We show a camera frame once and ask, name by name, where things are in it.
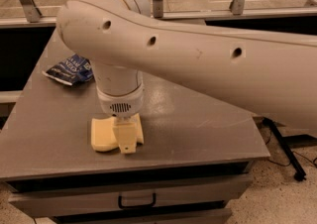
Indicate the yellow sponge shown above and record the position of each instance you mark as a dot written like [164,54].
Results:
[102,136]

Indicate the blue chip bag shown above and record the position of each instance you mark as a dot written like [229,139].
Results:
[72,70]

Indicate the black drawer handle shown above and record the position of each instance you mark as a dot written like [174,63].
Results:
[138,200]

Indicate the grey table drawer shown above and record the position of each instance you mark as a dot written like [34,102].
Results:
[99,199]

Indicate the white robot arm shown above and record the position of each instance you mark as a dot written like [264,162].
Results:
[268,73]

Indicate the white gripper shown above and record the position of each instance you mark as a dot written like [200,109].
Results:
[121,105]

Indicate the black stand leg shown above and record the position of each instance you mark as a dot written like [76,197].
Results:
[300,174]

